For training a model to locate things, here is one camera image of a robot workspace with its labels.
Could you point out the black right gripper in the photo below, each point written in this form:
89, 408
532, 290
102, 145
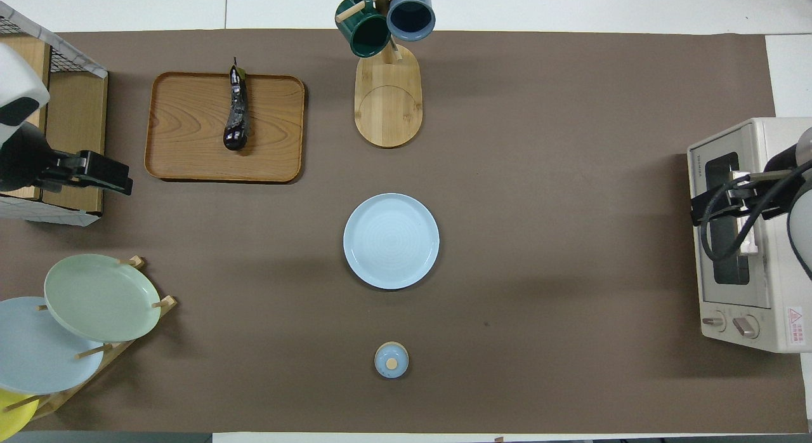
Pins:
780, 173

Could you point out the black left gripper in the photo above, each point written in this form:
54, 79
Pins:
25, 164

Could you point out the dark purple eggplant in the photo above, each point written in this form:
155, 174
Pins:
236, 119

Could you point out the pale blue plate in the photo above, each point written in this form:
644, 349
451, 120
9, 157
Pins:
391, 241

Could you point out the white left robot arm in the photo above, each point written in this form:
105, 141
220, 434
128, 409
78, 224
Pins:
19, 81

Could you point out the white toaster oven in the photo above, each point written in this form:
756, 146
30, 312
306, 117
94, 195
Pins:
786, 145

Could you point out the silver oven knob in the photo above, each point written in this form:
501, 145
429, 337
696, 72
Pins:
713, 320
746, 327

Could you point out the wooden shelf box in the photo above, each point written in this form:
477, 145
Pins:
76, 119

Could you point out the wooden serving tray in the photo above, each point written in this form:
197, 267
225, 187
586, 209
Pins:
190, 132

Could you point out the mint green plate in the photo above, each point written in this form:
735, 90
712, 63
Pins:
101, 297

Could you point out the wooden plate rack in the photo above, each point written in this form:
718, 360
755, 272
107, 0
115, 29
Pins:
111, 353

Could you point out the light blue racked plate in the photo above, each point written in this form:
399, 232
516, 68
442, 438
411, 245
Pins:
38, 354

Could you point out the brown table mat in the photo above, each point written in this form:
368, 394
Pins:
539, 271

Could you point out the yellow plate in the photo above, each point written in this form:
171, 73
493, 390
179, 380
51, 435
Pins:
13, 417

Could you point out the wooden mug tree stand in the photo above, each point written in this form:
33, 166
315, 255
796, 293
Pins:
388, 106

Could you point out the dark green mug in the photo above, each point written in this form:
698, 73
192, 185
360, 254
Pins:
365, 33

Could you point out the blue mug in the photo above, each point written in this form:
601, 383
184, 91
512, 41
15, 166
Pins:
411, 16

